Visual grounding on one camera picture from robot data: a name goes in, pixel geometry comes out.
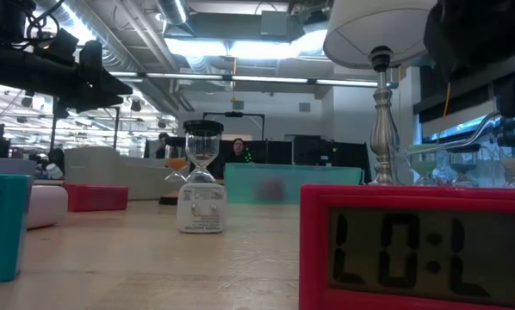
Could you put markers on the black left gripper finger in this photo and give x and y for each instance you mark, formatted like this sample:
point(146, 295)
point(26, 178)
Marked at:
point(113, 84)
point(98, 104)

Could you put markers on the purple sand hourglass black caps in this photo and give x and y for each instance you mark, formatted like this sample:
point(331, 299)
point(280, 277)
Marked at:
point(464, 165)

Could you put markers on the black capped hourglass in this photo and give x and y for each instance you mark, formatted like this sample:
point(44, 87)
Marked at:
point(203, 125)

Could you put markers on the pale grey box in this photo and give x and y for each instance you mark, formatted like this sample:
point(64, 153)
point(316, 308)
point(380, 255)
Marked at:
point(14, 166)

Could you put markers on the lilac wall charger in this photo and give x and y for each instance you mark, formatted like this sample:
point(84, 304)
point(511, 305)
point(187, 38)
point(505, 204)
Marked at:
point(48, 206)
point(201, 215)

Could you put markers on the mint green hourglass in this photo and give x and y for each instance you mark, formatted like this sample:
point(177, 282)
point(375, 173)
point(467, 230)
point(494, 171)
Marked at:
point(423, 167)

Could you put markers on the red digital clock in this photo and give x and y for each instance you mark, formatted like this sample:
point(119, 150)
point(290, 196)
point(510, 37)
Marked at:
point(318, 258)

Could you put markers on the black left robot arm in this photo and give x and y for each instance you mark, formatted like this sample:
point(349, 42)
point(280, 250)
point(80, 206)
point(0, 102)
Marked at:
point(25, 73)

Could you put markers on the black hanging spotlight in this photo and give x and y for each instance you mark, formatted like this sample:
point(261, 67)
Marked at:
point(135, 105)
point(26, 102)

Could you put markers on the white plastic bin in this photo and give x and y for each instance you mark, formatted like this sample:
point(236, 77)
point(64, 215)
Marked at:
point(107, 168)

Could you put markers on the linear ceiling light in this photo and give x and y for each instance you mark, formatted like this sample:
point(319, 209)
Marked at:
point(184, 76)

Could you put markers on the person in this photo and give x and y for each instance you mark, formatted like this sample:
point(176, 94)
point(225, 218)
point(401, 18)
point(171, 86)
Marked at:
point(238, 150)
point(163, 140)

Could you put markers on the bright ceiling light panel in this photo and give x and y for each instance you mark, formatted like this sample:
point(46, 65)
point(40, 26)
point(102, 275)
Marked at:
point(223, 48)

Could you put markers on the silver lamp with white shade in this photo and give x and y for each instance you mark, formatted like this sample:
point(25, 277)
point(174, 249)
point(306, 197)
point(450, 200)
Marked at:
point(382, 138)

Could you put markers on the teal digital clock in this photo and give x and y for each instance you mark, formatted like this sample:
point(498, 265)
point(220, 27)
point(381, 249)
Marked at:
point(12, 224)

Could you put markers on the teal translucent plastic tray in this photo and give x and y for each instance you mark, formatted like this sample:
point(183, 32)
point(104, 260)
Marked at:
point(240, 183)

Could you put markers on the black partition curtains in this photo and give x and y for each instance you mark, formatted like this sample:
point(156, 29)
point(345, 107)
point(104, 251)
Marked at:
point(274, 153)

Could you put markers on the grey ceiling box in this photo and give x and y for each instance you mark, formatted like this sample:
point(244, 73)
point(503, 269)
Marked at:
point(279, 26)

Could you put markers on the silver spiral duct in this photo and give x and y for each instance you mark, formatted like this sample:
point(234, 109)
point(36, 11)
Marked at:
point(111, 51)

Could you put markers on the silver ventilation duct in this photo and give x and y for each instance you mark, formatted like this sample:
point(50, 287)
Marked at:
point(173, 10)

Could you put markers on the grey wall vent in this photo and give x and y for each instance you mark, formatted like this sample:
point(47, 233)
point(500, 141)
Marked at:
point(304, 107)

